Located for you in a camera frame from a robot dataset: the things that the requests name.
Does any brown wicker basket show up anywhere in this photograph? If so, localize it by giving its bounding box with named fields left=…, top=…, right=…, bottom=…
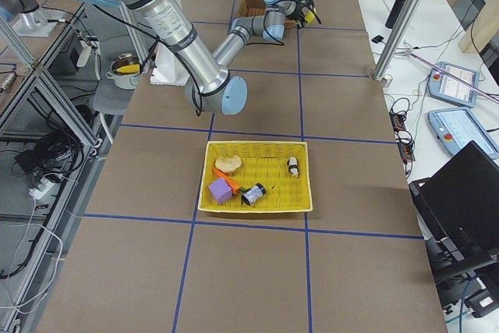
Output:
left=232, top=0, right=301, bottom=38

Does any bread slice toy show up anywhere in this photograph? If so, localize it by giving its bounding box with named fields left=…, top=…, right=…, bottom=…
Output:
left=214, top=155, right=242, bottom=174

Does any far teach pendant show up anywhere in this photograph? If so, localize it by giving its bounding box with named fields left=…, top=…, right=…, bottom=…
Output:
left=427, top=61, right=480, bottom=108

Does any purple foam cube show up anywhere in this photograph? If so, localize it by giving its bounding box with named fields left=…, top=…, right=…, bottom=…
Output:
left=208, top=178, right=232, bottom=204

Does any usb hub with cables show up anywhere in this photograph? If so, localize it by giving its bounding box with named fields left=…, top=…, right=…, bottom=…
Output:
left=388, top=97, right=416, bottom=179

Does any black water bottle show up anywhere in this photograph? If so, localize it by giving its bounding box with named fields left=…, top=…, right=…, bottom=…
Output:
left=385, top=0, right=405, bottom=30

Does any steel pot with corn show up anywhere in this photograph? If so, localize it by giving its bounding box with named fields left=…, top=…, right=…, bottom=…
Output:
left=105, top=53, right=141, bottom=90

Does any near teach pendant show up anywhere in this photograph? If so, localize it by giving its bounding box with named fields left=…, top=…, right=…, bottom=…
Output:
left=427, top=107, right=498, bottom=159

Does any teach pendant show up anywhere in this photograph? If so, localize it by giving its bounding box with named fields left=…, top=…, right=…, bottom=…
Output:
left=427, top=107, right=498, bottom=159
left=427, top=61, right=480, bottom=108

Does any black laptop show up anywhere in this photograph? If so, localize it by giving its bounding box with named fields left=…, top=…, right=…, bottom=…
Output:
left=409, top=141, right=498, bottom=283

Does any yellow tape roll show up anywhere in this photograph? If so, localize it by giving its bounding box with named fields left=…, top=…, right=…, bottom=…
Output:
left=303, top=11, right=316, bottom=25

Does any aluminium frame post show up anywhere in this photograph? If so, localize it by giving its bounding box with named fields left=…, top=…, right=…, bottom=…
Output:
left=371, top=0, right=422, bottom=88

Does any small black phone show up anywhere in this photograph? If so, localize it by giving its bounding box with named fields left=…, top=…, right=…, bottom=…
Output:
left=371, top=35, right=384, bottom=44

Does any yellow plastic basket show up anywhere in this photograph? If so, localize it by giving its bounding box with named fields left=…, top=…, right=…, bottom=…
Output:
left=197, top=140, right=313, bottom=214

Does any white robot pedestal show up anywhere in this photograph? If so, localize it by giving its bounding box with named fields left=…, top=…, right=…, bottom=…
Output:
left=150, top=43, right=189, bottom=87

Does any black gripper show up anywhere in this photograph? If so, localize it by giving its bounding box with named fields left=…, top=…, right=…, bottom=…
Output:
left=292, top=0, right=310, bottom=28

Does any toy carrot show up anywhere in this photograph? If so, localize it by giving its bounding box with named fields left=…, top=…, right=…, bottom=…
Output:
left=212, top=167, right=242, bottom=195

